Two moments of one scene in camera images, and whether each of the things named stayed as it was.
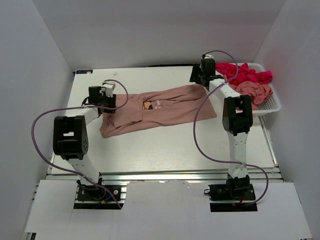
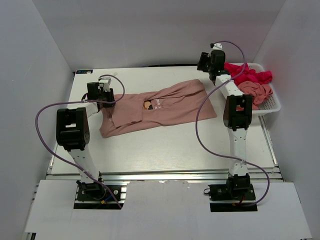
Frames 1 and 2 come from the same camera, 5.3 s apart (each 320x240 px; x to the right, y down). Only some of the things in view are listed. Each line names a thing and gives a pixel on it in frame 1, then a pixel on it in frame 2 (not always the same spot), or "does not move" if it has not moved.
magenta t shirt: x=245 y=74 does not move
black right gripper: x=193 y=78 → x=204 y=58
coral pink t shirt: x=257 y=92 does not move
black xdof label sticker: x=83 y=71 does not move
